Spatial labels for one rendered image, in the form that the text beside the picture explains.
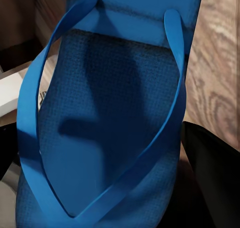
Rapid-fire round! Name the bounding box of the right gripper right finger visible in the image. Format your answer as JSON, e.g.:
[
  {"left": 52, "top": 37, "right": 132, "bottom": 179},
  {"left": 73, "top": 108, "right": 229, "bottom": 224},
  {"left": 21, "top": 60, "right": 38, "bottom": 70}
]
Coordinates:
[{"left": 180, "top": 121, "right": 240, "bottom": 228}]

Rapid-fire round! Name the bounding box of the sandal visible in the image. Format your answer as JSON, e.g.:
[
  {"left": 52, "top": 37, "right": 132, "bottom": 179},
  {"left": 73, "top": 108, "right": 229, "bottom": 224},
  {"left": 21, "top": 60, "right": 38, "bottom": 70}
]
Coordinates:
[{"left": 15, "top": 0, "right": 201, "bottom": 228}]

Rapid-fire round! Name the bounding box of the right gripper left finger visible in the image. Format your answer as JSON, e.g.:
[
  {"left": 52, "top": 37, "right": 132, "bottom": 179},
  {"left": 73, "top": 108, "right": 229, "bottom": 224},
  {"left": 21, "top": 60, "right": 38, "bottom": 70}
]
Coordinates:
[{"left": 0, "top": 122, "right": 18, "bottom": 181}]

